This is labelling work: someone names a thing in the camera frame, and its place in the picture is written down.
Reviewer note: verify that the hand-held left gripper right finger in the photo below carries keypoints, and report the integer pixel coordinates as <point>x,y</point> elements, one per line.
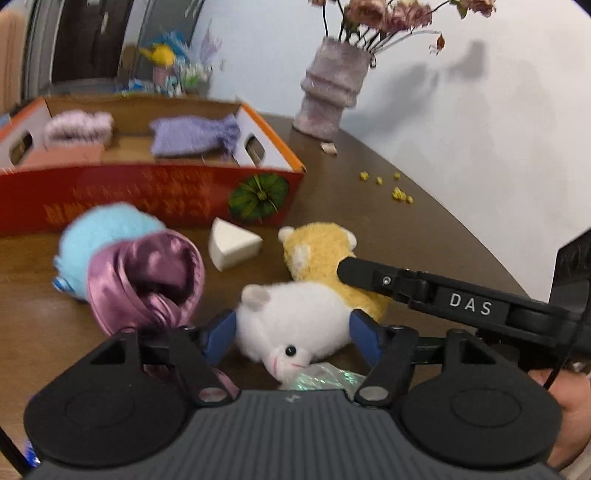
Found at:
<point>364,333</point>

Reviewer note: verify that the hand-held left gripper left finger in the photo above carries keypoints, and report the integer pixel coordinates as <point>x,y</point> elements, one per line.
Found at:
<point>219,339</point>

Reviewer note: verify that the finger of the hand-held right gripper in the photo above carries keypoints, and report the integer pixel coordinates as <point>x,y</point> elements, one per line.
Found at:
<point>369,274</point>

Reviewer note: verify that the yellow plush toy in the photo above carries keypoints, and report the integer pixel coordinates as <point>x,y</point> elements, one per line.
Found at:
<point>318,249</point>

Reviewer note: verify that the white plush toy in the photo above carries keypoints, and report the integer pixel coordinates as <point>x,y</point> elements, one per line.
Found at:
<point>300,323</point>

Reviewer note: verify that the white wedge makeup sponge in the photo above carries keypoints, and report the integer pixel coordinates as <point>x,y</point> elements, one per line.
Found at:
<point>228,247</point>

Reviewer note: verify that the purple satin scrunchie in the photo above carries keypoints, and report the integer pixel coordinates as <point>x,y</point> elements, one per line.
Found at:
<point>138,258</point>

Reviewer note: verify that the red orange cardboard box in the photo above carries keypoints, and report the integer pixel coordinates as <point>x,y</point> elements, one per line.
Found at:
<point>138,198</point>

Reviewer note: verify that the light blue fluffy ball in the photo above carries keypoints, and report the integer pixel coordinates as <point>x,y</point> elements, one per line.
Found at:
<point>101,226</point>

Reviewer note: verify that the purple fuzzy towel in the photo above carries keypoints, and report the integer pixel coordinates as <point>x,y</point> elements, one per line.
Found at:
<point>76,127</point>

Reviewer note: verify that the person's right hand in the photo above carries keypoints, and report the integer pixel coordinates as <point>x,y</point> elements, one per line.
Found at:
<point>575,415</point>

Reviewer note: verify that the scattered yellow flower crumbs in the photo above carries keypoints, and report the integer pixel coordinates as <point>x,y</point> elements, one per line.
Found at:
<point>400,194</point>

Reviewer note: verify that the fallen dried petal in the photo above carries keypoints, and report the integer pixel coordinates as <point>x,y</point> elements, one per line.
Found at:
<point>329,148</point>

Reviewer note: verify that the pink textured vase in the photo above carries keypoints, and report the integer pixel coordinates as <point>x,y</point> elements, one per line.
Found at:
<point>330,92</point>

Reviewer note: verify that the dried pink roses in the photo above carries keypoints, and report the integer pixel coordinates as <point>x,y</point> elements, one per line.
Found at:
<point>369,11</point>

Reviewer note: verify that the yellow plastic bag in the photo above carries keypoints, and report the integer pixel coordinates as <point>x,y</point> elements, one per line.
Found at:
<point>159,54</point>

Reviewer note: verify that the blue bag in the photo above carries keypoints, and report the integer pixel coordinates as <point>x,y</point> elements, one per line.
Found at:
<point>175,39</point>

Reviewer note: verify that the dark brown entrance door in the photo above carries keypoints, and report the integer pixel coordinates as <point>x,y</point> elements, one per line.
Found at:
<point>87,41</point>

